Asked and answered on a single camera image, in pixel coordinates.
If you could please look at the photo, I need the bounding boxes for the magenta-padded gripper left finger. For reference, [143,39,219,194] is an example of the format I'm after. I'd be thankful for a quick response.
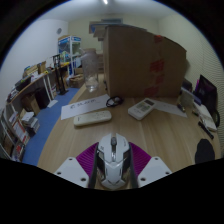
[53,142,100,190]

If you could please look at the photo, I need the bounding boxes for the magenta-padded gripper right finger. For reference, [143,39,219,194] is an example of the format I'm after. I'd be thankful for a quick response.
[128,142,173,190]

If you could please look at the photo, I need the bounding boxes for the white and black computer mouse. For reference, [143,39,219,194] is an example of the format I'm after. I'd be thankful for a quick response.
[96,132,132,191]

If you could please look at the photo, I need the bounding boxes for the white remote control with display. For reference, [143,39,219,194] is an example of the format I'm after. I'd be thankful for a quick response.
[127,98,157,121]

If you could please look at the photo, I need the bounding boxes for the white paper sheet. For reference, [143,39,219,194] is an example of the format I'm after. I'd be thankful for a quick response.
[153,98,188,119]
[60,93,111,121]

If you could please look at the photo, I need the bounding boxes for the black marker pen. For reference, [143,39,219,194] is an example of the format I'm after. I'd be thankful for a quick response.
[197,120,215,141]

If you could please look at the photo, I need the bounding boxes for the shelf unit with books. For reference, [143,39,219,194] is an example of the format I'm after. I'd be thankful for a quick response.
[0,99,42,163]

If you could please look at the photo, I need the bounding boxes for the white book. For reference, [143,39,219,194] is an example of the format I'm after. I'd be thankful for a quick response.
[192,102,218,132]

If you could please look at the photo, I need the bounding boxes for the small cardboard box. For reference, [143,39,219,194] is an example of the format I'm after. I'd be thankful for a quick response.
[68,73,85,89]

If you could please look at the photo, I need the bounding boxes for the wooden side desk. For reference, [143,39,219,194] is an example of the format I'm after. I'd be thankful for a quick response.
[5,61,73,108]

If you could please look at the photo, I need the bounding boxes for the clear plastic bottle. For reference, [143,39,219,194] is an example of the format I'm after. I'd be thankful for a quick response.
[80,49,100,94]

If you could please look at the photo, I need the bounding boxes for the large cardboard box, red tape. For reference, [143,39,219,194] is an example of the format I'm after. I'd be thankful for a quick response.
[102,24,188,99]

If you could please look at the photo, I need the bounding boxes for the blue and white display cabinet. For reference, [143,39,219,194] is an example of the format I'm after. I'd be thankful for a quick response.
[57,35,83,77]

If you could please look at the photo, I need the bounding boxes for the wall window panel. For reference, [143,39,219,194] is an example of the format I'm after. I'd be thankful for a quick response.
[88,20,115,35]

